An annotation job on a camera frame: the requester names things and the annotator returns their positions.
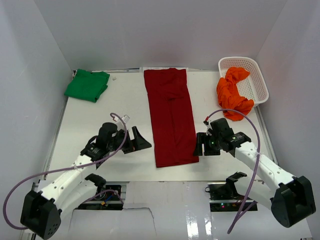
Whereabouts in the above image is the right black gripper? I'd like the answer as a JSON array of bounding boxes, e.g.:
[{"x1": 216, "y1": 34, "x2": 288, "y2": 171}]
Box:
[{"x1": 192, "y1": 132, "x2": 222, "y2": 157}]

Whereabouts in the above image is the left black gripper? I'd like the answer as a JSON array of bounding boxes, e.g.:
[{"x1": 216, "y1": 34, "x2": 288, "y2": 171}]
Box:
[{"x1": 107, "y1": 126, "x2": 151, "y2": 154}]

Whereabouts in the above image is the red t-shirt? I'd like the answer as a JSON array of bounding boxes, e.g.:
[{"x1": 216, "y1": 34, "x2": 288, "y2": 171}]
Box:
[{"x1": 144, "y1": 68, "x2": 199, "y2": 168}]

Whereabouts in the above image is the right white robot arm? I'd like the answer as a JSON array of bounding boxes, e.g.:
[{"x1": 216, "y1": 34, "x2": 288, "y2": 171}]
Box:
[{"x1": 194, "y1": 118, "x2": 316, "y2": 228}]

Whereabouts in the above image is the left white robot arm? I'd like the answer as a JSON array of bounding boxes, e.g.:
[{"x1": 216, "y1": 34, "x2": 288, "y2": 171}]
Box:
[{"x1": 20, "y1": 122, "x2": 152, "y2": 240}]

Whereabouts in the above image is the orange crumpled t-shirt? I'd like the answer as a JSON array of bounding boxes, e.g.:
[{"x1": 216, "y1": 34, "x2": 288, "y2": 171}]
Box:
[{"x1": 216, "y1": 67, "x2": 254, "y2": 121}]

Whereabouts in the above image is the white perforated plastic basket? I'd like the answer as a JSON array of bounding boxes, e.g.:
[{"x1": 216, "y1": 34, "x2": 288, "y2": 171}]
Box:
[{"x1": 218, "y1": 56, "x2": 269, "y2": 108}]

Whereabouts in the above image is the white paper sheet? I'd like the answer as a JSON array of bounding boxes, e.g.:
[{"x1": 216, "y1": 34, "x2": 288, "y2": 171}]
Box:
[{"x1": 139, "y1": 66, "x2": 189, "y2": 73}]

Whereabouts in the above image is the green folded t-shirt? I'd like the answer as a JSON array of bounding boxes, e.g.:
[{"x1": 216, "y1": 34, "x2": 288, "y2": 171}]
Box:
[{"x1": 64, "y1": 69, "x2": 110, "y2": 103}]

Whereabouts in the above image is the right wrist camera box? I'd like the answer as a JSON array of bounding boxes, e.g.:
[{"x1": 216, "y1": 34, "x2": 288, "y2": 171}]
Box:
[{"x1": 203, "y1": 120, "x2": 213, "y2": 136}]

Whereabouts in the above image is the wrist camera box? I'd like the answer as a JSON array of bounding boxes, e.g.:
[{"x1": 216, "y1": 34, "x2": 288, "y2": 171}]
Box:
[
  {"x1": 203, "y1": 120, "x2": 213, "y2": 136},
  {"x1": 112, "y1": 114, "x2": 130, "y2": 131}
]

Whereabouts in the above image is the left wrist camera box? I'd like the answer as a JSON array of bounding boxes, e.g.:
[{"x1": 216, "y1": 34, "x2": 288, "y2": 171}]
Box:
[{"x1": 112, "y1": 114, "x2": 130, "y2": 131}]

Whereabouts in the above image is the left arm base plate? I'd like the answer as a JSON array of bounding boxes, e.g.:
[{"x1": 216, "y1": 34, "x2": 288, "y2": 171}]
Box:
[{"x1": 77, "y1": 184, "x2": 125, "y2": 211}]

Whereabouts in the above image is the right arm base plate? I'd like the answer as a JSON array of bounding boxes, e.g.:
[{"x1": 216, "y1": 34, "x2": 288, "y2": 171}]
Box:
[{"x1": 204, "y1": 181, "x2": 244, "y2": 213}]

